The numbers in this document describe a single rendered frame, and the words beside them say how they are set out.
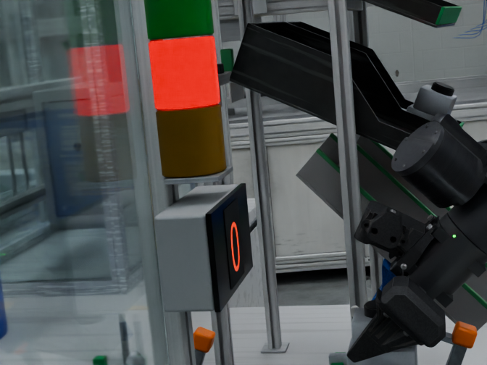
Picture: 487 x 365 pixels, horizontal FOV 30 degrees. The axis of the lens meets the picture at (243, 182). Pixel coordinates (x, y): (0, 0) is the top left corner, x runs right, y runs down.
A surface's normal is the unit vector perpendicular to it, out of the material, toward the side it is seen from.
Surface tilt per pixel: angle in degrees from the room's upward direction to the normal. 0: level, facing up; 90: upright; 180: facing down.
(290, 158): 90
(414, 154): 46
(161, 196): 90
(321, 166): 90
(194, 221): 90
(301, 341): 0
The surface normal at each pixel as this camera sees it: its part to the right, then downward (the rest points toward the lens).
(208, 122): 0.63, 0.07
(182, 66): 0.09, 0.15
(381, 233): -0.22, 0.18
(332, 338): -0.09, -0.98
